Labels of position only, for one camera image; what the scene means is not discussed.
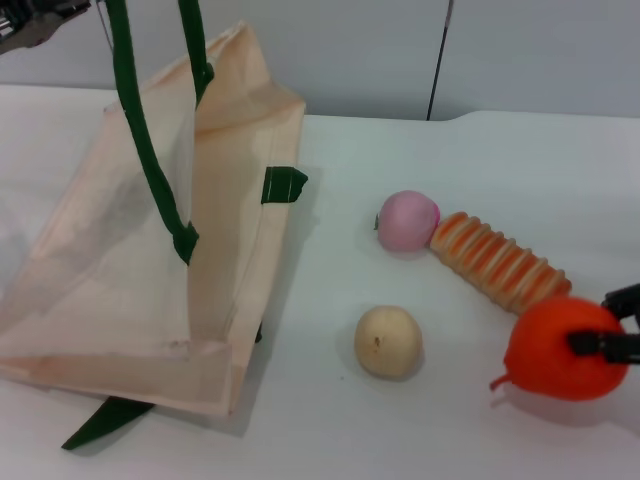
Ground pink peach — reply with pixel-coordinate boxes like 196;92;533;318
374;189;441;255

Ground beige round fruit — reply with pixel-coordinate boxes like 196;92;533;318
354;305;424;383

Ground orange red fruit with stem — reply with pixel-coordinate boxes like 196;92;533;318
489;297;631;404

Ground cream handbag with green handles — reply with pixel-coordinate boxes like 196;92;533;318
0;0;310;454

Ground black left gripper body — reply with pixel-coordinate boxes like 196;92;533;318
0;0;90;55

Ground thin black cable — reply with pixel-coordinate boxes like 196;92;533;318
425;0;455;122

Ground orange striped bread loaf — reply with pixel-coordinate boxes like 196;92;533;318
430;211;573;316

